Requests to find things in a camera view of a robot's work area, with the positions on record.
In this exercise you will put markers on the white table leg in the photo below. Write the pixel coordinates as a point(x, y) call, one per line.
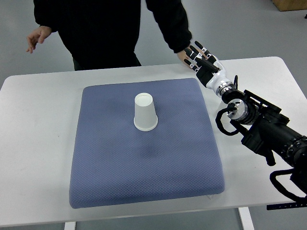
point(245, 218)
point(70, 226)

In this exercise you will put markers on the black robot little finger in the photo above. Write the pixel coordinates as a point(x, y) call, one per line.
point(194, 67)

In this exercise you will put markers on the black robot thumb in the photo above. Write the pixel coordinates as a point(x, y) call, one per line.
point(209, 66)

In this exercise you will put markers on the person's left hand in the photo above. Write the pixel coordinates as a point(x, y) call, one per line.
point(182, 56)

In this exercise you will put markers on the white left table leg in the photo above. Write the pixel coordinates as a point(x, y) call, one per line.
point(70, 226)

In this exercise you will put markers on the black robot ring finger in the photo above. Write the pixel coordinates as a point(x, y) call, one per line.
point(193, 56)

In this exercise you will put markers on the black table control panel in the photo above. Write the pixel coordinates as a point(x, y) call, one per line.
point(286, 206)

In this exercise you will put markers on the person in black sweater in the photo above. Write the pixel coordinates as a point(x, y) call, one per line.
point(102, 34)

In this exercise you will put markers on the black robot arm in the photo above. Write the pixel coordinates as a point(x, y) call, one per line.
point(263, 127)

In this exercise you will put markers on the blue textured cushion mat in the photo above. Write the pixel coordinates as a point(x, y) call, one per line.
point(116, 163)

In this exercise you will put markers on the person's right hand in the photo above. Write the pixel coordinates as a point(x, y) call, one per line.
point(37, 36)

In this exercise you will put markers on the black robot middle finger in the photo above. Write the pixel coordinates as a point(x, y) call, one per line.
point(199, 53)

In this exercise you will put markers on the white paper cup on mat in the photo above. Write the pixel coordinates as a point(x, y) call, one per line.
point(145, 118)

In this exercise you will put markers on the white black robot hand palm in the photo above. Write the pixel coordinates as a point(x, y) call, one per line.
point(214, 81)

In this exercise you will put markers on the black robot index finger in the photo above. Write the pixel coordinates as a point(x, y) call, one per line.
point(205, 53)

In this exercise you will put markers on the white right table leg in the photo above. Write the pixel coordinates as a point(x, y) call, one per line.
point(245, 218)

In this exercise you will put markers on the cardboard box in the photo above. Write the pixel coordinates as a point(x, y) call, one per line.
point(290, 5)

